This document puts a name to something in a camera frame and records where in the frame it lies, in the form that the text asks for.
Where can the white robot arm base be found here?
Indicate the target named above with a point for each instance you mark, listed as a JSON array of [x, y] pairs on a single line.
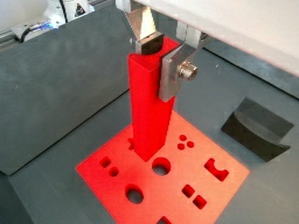
[[63, 11]]

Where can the aluminium frame rail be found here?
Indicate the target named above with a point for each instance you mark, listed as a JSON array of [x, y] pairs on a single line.
[[25, 31]]

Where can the red insertion board with holes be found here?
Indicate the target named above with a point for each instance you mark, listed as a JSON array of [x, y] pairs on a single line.
[[181, 187]]

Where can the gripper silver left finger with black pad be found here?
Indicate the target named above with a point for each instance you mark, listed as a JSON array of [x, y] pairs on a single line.
[[148, 38]]

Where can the red arch peg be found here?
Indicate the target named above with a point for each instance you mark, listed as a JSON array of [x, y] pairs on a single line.
[[151, 113]]

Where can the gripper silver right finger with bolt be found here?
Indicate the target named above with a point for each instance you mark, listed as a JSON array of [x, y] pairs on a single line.
[[177, 67]]

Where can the dark grey upright panel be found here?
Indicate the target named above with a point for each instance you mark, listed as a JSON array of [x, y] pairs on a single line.
[[57, 79]]

